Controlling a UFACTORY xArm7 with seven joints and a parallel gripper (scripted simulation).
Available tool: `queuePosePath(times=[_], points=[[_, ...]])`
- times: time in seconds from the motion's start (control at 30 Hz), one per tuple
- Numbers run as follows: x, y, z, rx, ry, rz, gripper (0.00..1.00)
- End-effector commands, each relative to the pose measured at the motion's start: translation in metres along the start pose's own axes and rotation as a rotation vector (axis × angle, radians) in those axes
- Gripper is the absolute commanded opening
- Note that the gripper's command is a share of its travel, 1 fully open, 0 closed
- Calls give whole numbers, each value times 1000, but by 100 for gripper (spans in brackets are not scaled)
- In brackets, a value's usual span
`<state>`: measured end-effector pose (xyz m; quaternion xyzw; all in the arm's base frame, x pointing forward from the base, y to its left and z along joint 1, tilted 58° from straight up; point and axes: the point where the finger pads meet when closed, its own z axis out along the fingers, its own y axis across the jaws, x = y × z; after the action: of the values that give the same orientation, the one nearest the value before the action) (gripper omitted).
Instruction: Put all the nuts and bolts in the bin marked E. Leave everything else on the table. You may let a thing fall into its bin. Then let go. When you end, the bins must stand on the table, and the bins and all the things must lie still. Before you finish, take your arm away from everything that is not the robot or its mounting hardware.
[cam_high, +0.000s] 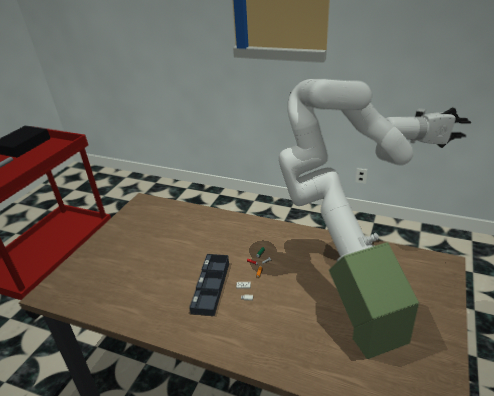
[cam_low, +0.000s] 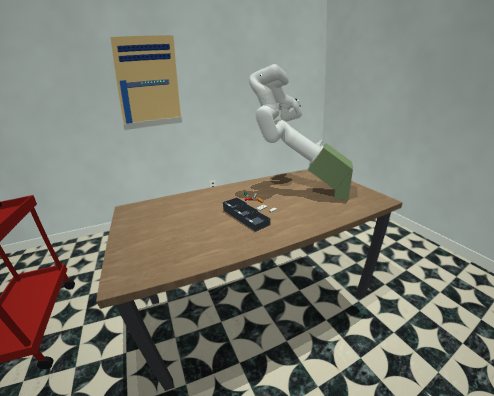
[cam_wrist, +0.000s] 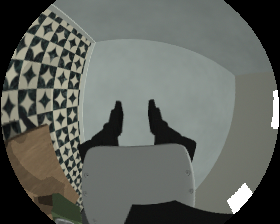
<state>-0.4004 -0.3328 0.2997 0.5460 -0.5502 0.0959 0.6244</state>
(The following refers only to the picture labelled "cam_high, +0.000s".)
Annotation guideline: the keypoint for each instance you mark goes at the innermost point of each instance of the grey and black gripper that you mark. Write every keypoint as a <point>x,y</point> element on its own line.
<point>439,130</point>

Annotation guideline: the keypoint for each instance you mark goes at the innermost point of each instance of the white domino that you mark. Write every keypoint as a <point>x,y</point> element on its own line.
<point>243,285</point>

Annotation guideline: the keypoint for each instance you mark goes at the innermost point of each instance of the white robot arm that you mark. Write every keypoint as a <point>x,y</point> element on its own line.
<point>353,99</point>

